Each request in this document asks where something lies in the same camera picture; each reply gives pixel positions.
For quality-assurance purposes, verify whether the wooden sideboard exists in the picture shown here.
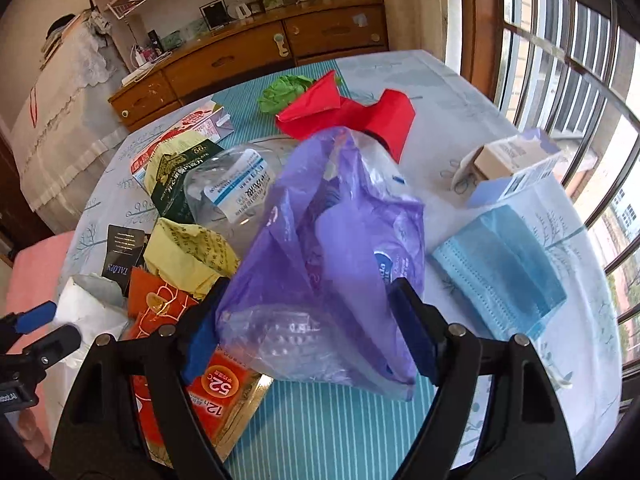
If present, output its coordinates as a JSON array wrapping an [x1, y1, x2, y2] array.
[[107, 0, 390, 133]]

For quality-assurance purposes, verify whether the blue face mask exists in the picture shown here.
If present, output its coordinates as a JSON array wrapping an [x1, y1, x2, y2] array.
[[431, 204, 568, 342]]

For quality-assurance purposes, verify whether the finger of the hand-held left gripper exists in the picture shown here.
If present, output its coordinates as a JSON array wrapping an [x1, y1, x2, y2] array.
[[0, 325, 82, 381], [0, 301, 57, 341]]

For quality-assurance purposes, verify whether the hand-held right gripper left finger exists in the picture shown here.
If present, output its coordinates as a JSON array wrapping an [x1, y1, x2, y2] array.
[[50, 277, 233, 480]]

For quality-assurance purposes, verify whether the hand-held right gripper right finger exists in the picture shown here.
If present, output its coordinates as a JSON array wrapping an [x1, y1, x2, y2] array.
[[387, 277, 576, 480]]

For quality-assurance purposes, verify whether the window with metal bars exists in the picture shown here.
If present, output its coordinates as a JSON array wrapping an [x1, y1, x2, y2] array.
[[460, 0, 640, 411]]

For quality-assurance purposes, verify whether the clear plastic bottle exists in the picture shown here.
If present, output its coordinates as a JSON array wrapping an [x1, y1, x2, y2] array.
[[182, 135, 306, 261]]

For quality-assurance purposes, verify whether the pink and white carton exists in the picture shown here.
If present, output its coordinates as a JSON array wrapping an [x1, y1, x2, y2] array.
[[131, 101, 235, 181]]

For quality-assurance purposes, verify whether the yellow crumpled paper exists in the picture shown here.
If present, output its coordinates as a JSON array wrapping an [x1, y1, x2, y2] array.
[[144, 219, 241, 301]]

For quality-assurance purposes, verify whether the white lace cover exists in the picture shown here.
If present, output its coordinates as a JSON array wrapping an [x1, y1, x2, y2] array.
[[9, 10, 132, 213]]

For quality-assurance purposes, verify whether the green crumpled paper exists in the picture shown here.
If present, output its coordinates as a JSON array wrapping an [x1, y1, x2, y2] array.
[[257, 75, 316, 116]]

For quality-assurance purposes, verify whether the lavender drink carton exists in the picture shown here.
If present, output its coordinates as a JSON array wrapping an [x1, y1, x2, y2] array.
[[452, 127, 568, 208]]

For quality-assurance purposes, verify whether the purple plastic bag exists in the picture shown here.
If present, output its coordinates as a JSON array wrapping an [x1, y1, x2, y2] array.
[[216, 127, 426, 403]]

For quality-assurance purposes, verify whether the black picture frame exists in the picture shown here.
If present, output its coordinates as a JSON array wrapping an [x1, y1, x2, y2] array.
[[200, 2, 231, 31]]

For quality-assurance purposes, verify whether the orange packet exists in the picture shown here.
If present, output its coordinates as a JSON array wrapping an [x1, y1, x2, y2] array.
[[122, 267, 273, 461]]

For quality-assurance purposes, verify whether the green and yellow packet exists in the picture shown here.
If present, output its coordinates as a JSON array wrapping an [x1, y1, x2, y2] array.
[[142, 132, 226, 223]]

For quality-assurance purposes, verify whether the pink cloth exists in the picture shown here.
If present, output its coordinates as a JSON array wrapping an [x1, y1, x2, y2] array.
[[0, 232, 76, 461]]

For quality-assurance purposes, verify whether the red folded paper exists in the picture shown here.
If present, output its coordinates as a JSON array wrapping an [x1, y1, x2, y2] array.
[[275, 71, 417, 163]]

